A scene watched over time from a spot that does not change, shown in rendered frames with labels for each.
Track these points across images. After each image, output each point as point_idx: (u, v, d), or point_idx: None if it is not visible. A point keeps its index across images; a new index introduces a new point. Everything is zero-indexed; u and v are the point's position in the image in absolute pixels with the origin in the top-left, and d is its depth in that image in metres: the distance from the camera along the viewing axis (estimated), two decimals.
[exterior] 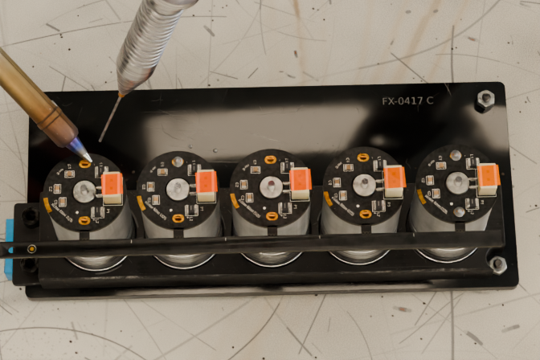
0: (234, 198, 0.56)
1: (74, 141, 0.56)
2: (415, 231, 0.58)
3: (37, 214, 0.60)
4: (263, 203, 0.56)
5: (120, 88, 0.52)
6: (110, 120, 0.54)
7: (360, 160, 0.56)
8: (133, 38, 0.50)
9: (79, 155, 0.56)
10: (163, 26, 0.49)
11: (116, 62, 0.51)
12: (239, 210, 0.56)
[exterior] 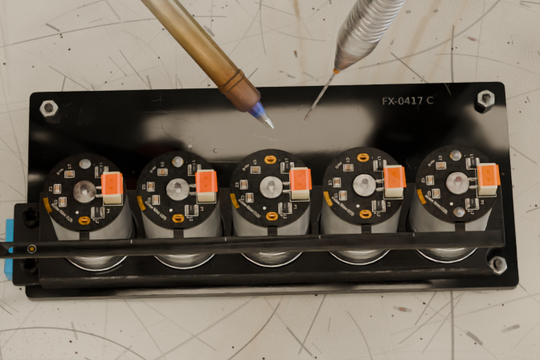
0: (234, 198, 0.56)
1: (256, 106, 0.53)
2: (415, 231, 0.58)
3: (37, 214, 0.60)
4: (263, 203, 0.56)
5: (337, 65, 0.51)
6: (320, 97, 0.53)
7: (360, 160, 0.56)
8: (362, 11, 0.49)
9: (261, 120, 0.53)
10: None
11: (338, 36, 0.50)
12: (239, 210, 0.56)
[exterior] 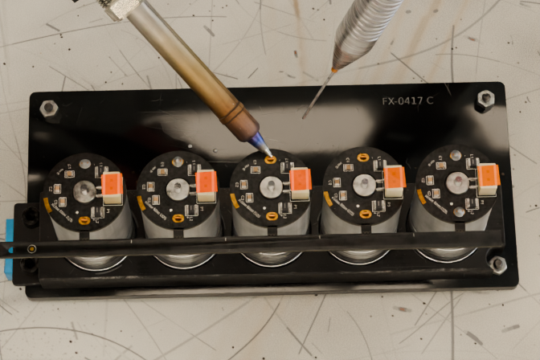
0: (234, 198, 0.56)
1: (255, 137, 0.56)
2: (415, 231, 0.58)
3: (37, 214, 0.60)
4: (263, 203, 0.56)
5: (336, 63, 0.51)
6: (318, 96, 0.53)
7: (360, 160, 0.56)
8: (360, 11, 0.49)
9: (260, 150, 0.56)
10: None
11: (337, 35, 0.50)
12: (239, 210, 0.56)
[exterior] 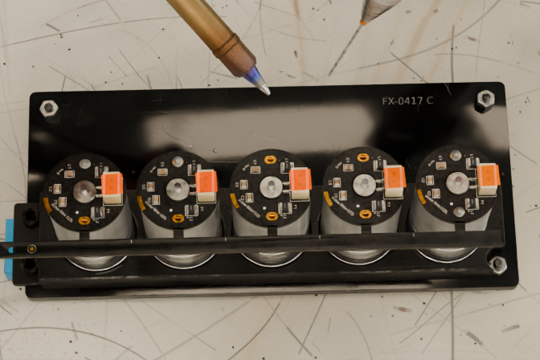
0: (234, 198, 0.56)
1: (252, 71, 0.51)
2: (415, 231, 0.58)
3: (37, 214, 0.60)
4: (263, 203, 0.56)
5: (365, 15, 0.49)
6: (345, 51, 0.51)
7: (360, 160, 0.56)
8: None
9: (257, 86, 0.52)
10: None
11: None
12: (239, 210, 0.56)
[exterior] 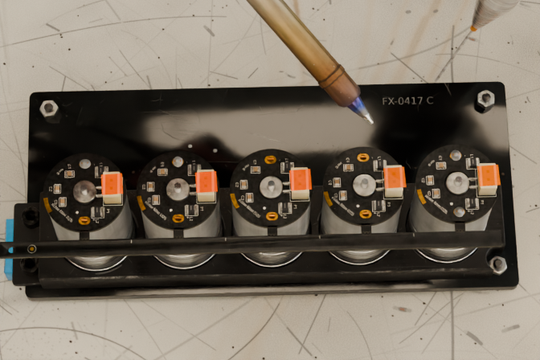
0: (234, 198, 0.56)
1: (356, 101, 0.53)
2: (415, 231, 0.58)
3: (37, 214, 0.60)
4: (263, 203, 0.56)
5: (476, 22, 0.49)
6: (454, 57, 0.51)
7: (360, 160, 0.56)
8: None
9: (361, 116, 0.53)
10: None
11: None
12: (239, 210, 0.56)
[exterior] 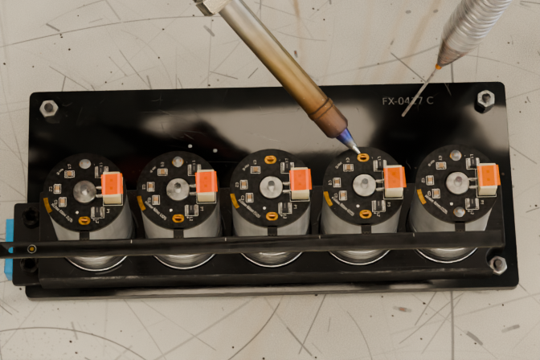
0: (234, 198, 0.56)
1: (344, 132, 0.56)
2: (415, 231, 0.58)
3: (37, 214, 0.60)
4: (263, 203, 0.56)
5: (441, 60, 0.51)
6: (419, 93, 0.53)
7: (360, 160, 0.56)
8: (471, 7, 0.49)
9: (349, 146, 0.56)
10: None
11: (443, 32, 0.50)
12: (239, 210, 0.56)
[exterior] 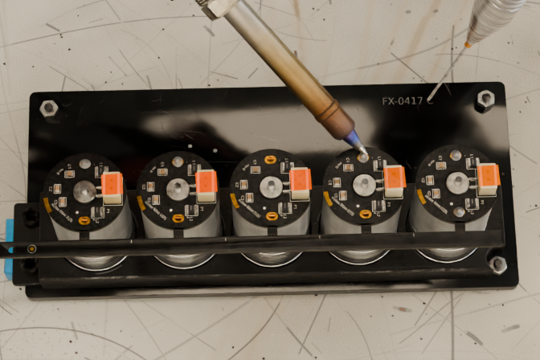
0: (234, 198, 0.56)
1: (351, 134, 0.56)
2: (415, 231, 0.58)
3: (37, 214, 0.60)
4: (263, 203, 0.56)
5: (471, 38, 0.49)
6: (447, 75, 0.51)
7: (360, 160, 0.56)
8: None
9: (356, 148, 0.56)
10: None
11: (475, 6, 0.48)
12: (239, 210, 0.56)
